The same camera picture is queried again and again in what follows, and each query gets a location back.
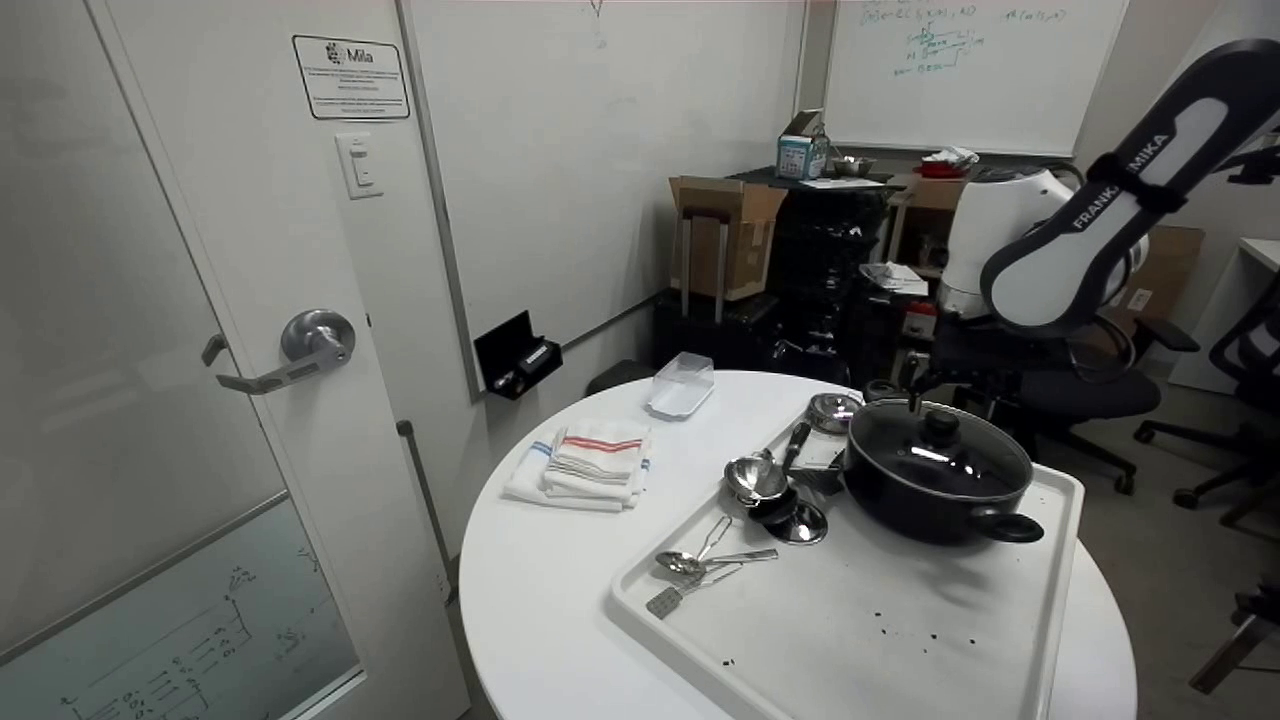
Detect glass pot lid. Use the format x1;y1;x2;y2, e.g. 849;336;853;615
853;401;1032;501

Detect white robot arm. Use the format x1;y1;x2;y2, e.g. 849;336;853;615
982;38;1280;332

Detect black cooking pot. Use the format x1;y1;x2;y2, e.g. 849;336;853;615
846;401;1045;544

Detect clear plastic container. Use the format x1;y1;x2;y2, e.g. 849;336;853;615
645;351;714;418

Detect white folded towel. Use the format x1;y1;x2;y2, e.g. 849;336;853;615
504;418;650;511

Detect black marker tray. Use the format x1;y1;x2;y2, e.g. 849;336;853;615
477;313;564;401

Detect round white table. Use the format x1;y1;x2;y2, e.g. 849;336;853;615
459;370;1136;720

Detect cardboard box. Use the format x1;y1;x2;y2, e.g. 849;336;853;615
674;174;788;299

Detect steel ladle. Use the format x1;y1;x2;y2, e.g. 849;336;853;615
724;425;810;507

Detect steel measuring cup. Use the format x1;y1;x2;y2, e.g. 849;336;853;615
805;390;866;434

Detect metal spoon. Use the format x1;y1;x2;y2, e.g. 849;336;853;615
651;547;781;581

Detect white plastic tray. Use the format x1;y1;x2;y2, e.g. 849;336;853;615
603;428;1085;720

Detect door sign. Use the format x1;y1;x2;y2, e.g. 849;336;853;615
293;36;412;120

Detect grey office chair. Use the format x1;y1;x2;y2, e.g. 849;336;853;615
923;173;1198;497

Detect door lever handle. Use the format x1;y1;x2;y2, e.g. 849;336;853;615
221;309;356;397

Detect light switch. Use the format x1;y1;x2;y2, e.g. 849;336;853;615
336;131;381;200

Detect wall whiteboard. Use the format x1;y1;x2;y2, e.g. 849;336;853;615
825;0;1128;157

